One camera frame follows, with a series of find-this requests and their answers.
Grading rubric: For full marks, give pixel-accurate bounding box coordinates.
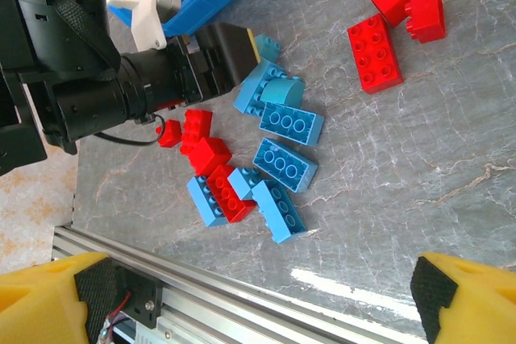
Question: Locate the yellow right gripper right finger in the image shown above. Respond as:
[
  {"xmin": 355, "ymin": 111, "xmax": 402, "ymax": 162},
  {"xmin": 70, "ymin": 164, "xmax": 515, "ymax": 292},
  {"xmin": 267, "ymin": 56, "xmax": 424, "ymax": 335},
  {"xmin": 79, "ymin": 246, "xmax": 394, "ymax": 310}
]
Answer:
[{"xmin": 410, "ymin": 251, "xmax": 516, "ymax": 344}]

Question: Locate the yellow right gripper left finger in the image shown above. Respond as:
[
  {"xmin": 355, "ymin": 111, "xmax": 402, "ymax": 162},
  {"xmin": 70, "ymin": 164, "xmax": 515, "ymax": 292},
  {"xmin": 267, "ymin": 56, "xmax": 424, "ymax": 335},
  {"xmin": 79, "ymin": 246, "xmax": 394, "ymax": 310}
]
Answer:
[{"xmin": 0, "ymin": 251, "xmax": 119, "ymax": 344}]

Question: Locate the small blue lego brick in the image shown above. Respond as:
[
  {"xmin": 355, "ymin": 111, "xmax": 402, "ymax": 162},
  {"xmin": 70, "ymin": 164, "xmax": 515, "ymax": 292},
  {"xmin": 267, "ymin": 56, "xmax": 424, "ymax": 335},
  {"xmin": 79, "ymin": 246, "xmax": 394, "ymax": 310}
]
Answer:
[
  {"xmin": 252, "ymin": 33, "xmax": 282, "ymax": 64},
  {"xmin": 227, "ymin": 166, "xmax": 263, "ymax": 201}
]

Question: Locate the black velcro strap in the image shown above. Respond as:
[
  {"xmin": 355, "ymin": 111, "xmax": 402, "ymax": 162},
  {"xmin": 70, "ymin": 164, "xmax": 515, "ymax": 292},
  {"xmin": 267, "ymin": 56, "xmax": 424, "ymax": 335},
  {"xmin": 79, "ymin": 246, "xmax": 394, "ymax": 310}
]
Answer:
[{"xmin": 54, "ymin": 0, "xmax": 122, "ymax": 81}]

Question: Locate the red black power wire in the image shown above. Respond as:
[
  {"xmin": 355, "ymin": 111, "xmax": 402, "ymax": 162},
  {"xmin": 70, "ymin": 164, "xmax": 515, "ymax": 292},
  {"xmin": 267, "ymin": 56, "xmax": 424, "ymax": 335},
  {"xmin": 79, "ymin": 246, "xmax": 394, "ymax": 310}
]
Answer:
[{"xmin": 105, "ymin": 290, "xmax": 133, "ymax": 325}]

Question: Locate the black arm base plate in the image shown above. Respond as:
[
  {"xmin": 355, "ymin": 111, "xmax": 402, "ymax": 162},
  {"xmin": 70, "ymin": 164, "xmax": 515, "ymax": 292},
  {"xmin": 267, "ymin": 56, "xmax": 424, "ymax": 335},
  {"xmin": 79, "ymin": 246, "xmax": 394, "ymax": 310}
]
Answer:
[{"xmin": 114, "ymin": 261, "xmax": 163, "ymax": 329}]

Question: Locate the thin black cable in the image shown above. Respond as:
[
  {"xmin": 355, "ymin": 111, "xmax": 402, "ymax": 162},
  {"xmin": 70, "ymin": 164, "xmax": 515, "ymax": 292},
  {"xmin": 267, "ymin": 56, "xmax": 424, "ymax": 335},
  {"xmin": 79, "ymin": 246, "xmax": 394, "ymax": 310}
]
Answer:
[{"xmin": 96, "ymin": 113, "xmax": 166, "ymax": 147}]

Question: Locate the aluminium front rail beam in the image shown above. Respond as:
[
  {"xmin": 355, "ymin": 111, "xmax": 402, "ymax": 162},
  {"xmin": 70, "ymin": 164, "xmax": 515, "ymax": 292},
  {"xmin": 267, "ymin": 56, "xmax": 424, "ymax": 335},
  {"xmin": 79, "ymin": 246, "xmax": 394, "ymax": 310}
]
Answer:
[{"xmin": 51, "ymin": 225, "xmax": 408, "ymax": 344}]

